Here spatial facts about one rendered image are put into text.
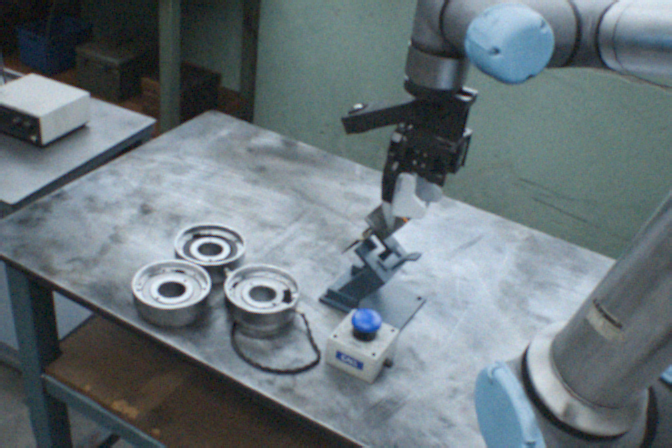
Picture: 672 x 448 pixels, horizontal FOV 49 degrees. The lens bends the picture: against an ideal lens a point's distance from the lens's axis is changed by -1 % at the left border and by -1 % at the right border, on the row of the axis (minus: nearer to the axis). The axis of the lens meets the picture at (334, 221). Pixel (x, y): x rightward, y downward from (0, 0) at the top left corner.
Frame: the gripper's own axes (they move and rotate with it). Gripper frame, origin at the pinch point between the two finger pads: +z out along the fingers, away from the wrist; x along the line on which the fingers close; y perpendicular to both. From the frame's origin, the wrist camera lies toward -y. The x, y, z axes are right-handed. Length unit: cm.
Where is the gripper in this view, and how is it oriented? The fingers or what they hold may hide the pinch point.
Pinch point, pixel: (392, 213)
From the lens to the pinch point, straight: 101.6
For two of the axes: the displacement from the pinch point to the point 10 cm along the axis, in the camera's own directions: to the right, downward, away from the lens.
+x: 5.1, -4.3, 7.5
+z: -1.1, 8.3, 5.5
